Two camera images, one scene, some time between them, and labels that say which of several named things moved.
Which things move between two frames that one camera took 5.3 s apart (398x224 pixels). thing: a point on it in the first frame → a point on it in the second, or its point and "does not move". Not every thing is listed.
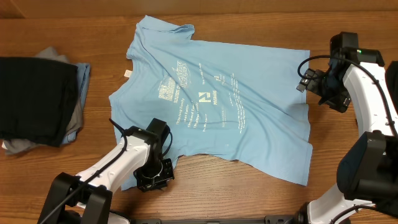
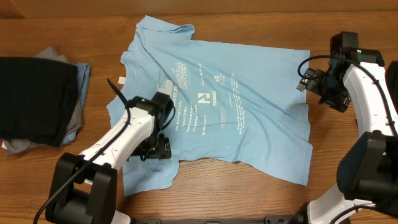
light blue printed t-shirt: (235, 105) does not move
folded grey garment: (76, 123) does not move
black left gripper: (146, 185) → (163, 152)
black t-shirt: (391, 75) does not move
